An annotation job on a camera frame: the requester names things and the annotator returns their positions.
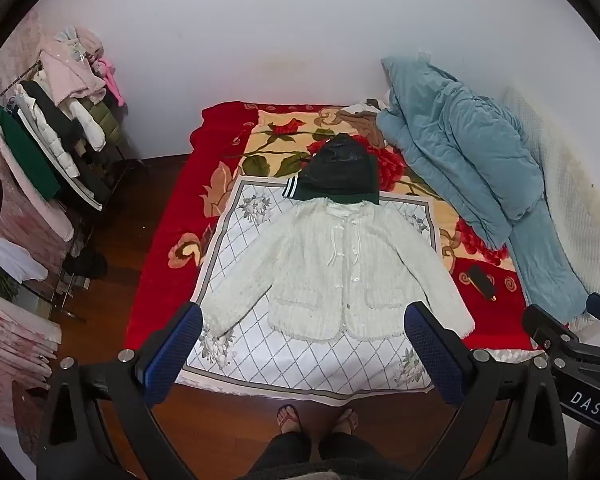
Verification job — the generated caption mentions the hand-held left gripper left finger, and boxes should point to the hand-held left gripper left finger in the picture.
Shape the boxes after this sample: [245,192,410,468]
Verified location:
[36,301,204,480]

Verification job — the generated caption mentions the white fuzzy jacket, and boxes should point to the white fuzzy jacket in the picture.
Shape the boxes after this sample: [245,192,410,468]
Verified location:
[200,197,476,343]

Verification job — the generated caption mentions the person's right foot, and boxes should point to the person's right foot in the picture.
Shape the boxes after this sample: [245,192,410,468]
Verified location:
[332,407,360,437]

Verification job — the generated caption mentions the metal clothes rack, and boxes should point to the metal clothes rack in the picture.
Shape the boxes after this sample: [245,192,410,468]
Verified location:
[0,57,148,323]

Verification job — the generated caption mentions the dark green garment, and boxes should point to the dark green garment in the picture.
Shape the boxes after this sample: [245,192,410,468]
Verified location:
[0,104,62,202]

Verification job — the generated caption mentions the red floral blanket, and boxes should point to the red floral blanket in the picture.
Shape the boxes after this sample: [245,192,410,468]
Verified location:
[124,101,547,362]

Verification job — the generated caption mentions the black hanging garment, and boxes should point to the black hanging garment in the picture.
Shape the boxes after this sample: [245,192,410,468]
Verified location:
[19,79,105,212]

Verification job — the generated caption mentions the white diamond-pattern floral mat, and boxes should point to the white diamond-pattern floral mat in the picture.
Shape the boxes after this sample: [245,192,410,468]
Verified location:
[174,177,439,407]

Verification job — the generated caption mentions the person's left foot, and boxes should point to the person's left foot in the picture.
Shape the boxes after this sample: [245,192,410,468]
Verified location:
[275,403,304,437]

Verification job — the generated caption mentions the white folded cloth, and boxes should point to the white folded cloth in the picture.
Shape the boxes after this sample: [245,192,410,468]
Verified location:
[0,236,49,284]

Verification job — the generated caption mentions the hot pink garment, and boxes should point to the hot pink garment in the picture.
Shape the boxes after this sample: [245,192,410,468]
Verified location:
[97,57,127,109]

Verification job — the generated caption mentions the black and green jacket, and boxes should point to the black and green jacket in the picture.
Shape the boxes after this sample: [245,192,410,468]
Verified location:
[283,133,381,206]

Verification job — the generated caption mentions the brown cloth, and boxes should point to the brown cloth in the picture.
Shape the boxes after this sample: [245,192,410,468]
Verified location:
[339,106,392,147]

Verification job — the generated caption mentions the pink patterned fabric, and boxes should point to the pink patterned fabric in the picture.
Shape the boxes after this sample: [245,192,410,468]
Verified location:
[0,287,62,393]

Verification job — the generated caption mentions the olive puffer jacket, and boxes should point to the olive puffer jacket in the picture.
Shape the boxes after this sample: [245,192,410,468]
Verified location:
[77,99,124,147]

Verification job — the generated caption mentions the white puffer vest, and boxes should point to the white puffer vest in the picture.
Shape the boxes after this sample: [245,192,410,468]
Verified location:
[16,84,82,179]

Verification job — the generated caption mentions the person's foot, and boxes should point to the person's foot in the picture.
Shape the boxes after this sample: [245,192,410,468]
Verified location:
[332,407,360,437]
[275,403,304,437]

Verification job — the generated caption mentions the person's dark trousers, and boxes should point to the person's dark trousers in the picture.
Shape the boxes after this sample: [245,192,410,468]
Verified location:
[244,429,412,480]

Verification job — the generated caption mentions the light pink long coat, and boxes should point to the light pink long coat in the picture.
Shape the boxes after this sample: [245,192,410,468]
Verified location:
[0,124,76,242]

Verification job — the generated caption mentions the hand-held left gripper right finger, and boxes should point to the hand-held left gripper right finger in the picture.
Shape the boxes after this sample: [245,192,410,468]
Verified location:
[403,301,569,480]

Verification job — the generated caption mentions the pale pink fluffy garment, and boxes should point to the pale pink fluffy garment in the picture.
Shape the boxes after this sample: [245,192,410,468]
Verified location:
[39,26,107,107]

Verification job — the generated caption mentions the black shoes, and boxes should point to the black shoes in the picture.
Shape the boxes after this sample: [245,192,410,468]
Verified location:
[61,249,109,282]

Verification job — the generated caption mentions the light blue quilt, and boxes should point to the light blue quilt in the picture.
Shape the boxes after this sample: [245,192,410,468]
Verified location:
[377,54,595,322]

